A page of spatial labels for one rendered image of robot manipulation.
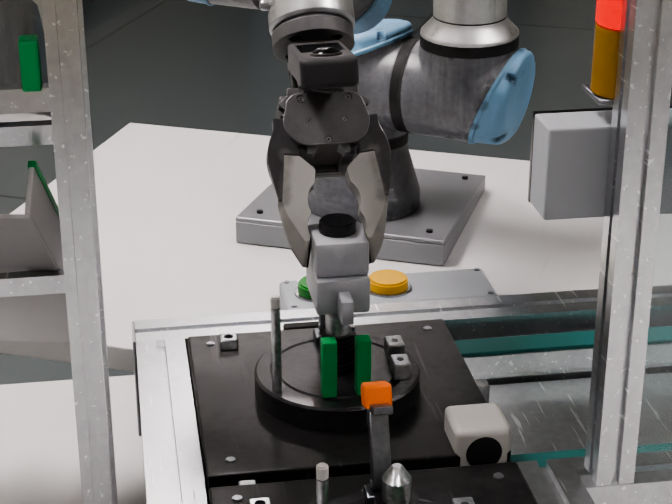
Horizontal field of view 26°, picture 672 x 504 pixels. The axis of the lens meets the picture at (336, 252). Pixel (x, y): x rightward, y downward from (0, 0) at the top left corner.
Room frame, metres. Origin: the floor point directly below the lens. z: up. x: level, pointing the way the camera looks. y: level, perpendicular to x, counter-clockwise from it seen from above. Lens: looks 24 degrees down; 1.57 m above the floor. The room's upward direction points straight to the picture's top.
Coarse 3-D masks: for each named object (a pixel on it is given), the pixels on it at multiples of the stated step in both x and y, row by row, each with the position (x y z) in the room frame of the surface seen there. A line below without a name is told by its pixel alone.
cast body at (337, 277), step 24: (336, 216) 1.10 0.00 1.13; (312, 240) 1.08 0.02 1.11; (336, 240) 1.07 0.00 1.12; (360, 240) 1.07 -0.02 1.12; (312, 264) 1.08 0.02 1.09; (336, 264) 1.06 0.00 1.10; (360, 264) 1.07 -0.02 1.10; (312, 288) 1.08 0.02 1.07; (336, 288) 1.06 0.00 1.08; (360, 288) 1.06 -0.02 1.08; (336, 312) 1.06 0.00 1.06
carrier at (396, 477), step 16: (320, 464) 0.80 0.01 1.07; (400, 464) 0.84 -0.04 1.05; (496, 464) 0.97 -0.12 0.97; (512, 464) 0.97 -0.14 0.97; (304, 480) 0.94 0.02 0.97; (320, 480) 0.80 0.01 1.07; (336, 480) 0.94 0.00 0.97; (352, 480) 0.94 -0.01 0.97; (368, 480) 0.94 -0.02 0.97; (384, 480) 0.83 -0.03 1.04; (400, 480) 0.83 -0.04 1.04; (416, 480) 0.94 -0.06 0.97; (432, 480) 0.94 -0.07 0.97; (448, 480) 0.94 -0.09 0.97; (464, 480) 0.94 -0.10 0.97; (480, 480) 0.94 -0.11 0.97; (496, 480) 0.94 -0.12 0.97; (512, 480) 0.94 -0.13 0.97; (224, 496) 0.92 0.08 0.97; (240, 496) 0.92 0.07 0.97; (256, 496) 0.92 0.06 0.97; (272, 496) 0.92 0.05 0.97; (288, 496) 0.92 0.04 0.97; (304, 496) 0.92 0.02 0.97; (320, 496) 0.79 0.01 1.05; (336, 496) 0.92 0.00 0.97; (352, 496) 0.89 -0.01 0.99; (368, 496) 0.88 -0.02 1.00; (384, 496) 0.83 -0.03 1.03; (400, 496) 0.83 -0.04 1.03; (416, 496) 0.84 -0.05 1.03; (432, 496) 0.89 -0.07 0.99; (448, 496) 0.92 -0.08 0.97; (464, 496) 0.92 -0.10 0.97; (480, 496) 0.92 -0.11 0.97; (496, 496) 0.92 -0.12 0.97; (512, 496) 0.92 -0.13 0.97; (528, 496) 0.92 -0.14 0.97
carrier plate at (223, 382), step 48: (192, 336) 1.19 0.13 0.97; (240, 336) 1.19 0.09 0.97; (288, 336) 1.19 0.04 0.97; (384, 336) 1.19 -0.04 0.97; (432, 336) 1.19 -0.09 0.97; (192, 384) 1.12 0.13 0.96; (240, 384) 1.10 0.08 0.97; (432, 384) 1.10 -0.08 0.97; (240, 432) 1.02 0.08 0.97; (288, 432) 1.02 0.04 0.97; (336, 432) 1.02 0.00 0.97; (432, 432) 1.02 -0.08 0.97; (240, 480) 0.95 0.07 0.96; (288, 480) 0.96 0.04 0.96
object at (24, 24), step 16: (0, 0) 0.91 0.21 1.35; (16, 0) 0.95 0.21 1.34; (0, 16) 0.90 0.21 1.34; (16, 16) 0.94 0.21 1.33; (32, 16) 0.99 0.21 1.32; (0, 32) 0.90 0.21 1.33; (16, 32) 0.94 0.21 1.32; (32, 32) 0.99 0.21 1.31; (0, 48) 0.90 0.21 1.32; (16, 48) 0.94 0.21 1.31; (0, 64) 0.89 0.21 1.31; (16, 64) 0.93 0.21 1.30; (0, 80) 0.89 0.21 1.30; (16, 80) 0.93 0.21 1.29; (48, 112) 1.02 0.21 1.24
